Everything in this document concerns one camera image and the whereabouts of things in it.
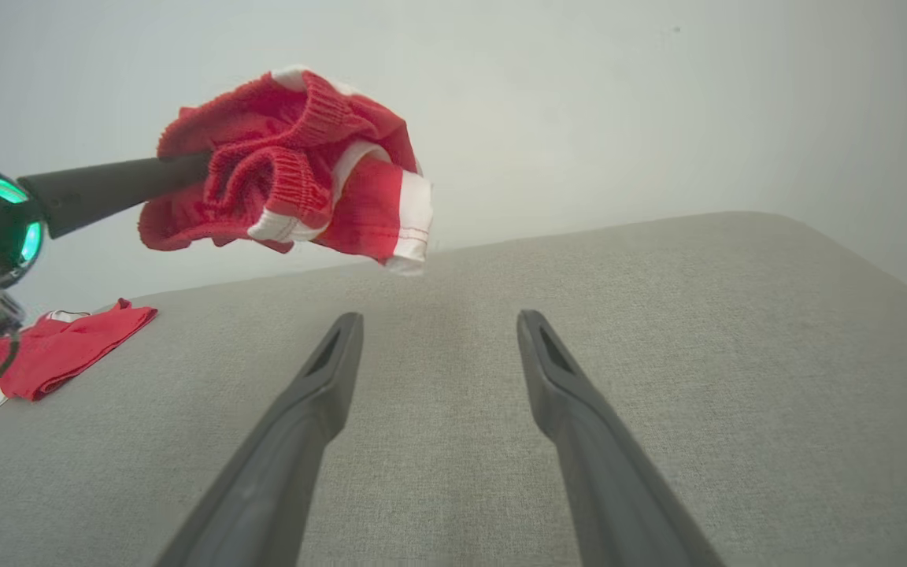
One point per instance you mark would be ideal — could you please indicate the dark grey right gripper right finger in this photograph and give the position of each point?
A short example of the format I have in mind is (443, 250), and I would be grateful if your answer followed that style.
(611, 488)

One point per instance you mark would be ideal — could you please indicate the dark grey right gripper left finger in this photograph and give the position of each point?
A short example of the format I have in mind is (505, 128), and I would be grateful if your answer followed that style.
(280, 472)

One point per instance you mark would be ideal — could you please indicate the red jersey with black number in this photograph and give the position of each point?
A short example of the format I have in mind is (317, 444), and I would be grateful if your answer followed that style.
(52, 354)

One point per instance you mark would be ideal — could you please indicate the red shorts with white trim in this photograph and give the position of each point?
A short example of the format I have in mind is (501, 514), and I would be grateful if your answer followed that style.
(359, 213)

